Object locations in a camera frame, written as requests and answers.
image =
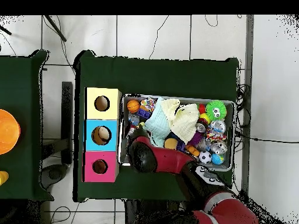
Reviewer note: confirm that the orange bowl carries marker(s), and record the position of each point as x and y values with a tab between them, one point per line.
8	131

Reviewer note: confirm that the small toy soccer ball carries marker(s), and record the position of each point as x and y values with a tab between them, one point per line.
205	157

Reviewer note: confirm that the shallow metal mesh bin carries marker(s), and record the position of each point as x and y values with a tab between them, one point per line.
230	140

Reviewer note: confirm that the small yellow duck plush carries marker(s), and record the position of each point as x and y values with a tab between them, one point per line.
141	125

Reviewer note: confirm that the cream yellow cloth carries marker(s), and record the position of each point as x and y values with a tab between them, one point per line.
184	121

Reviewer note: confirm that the purple plastic toy block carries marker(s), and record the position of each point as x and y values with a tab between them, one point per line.
143	113

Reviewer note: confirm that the wooden box with three holes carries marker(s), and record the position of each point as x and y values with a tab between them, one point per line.
93	144

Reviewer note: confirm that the crushed clear water bottle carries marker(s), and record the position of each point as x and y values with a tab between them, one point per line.
133	119

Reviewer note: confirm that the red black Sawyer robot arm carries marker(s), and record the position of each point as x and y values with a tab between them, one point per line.
172	161

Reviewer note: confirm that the small yellow object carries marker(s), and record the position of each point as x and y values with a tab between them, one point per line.
3	178

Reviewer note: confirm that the orange toy basketball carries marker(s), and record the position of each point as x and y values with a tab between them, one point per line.
133	106

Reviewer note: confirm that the black upright panel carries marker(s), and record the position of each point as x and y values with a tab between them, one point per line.
67	116

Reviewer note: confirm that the green spiky ball with eyes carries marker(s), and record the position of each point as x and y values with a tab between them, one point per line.
211	108

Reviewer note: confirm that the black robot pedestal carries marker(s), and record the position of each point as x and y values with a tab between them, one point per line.
149	212

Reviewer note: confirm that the black tripod leg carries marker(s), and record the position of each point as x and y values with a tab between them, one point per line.
5	30
56	28

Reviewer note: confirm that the dark green table cloth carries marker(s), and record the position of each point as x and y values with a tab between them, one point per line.
163	77
21	84

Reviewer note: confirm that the mint green cloth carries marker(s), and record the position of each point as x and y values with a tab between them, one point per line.
158	128

